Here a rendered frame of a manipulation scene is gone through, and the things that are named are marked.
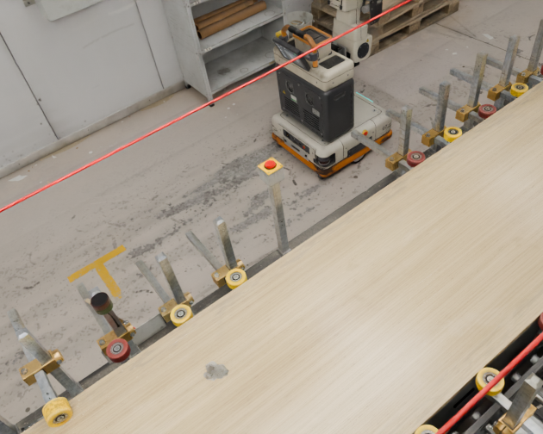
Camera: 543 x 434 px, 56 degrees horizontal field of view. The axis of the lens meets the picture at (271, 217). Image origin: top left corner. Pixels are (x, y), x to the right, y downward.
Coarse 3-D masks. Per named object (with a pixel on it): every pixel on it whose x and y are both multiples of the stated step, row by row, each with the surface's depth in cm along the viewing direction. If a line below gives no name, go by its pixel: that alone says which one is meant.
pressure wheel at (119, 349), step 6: (114, 342) 182; (120, 342) 182; (126, 342) 182; (108, 348) 181; (114, 348) 181; (120, 348) 181; (126, 348) 180; (108, 354) 179; (114, 354) 179; (120, 354) 179; (126, 354) 180; (114, 360) 179; (120, 360) 180
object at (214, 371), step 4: (208, 364) 172; (212, 364) 171; (216, 364) 172; (220, 364) 171; (208, 368) 171; (212, 368) 170; (216, 368) 171; (220, 368) 171; (224, 368) 170; (208, 372) 170; (212, 372) 170; (216, 372) 169; (220, 372) 169; (224, 372) 169; (204, 376) 169; (208, 376) 168; (212, 376) 169; (216, 376) 169; (220, 376) 168; (212, 380) 168
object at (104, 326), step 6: (78, 288) 207; (84, 288) 207; (84, 294) 205; (90, 306) 200; (96, 312) 198; (96, 318) 196; (102, 318) 196; (102, 324) 194; (108, 324) 196; (102, 330) 192; (108, 330) 192; (126, 360) 185
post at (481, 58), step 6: (480, 54) 237; (486, 54) 237; (480, 60) 238; (480, 66) 240; (474, 72) 245; (480, 72) 243; (474, 78) 247; (480, 78) 246; (474, 84) 249; (480, 84) 249; (474, 90) 250; (474, 96) 252; (468, 102) 258; (474, 102) 255; (468, 120) 264; (468, 126) 266
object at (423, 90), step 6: (420, 90) 276; (426, 90) 273; (432, 90) 272; (432, 96) 271; (450, 102) 263; (456, 102) 263; (450, 108) 265; (456, 108) 261; (474, 114) 255; (474, 120) 255; (480, 120) 252
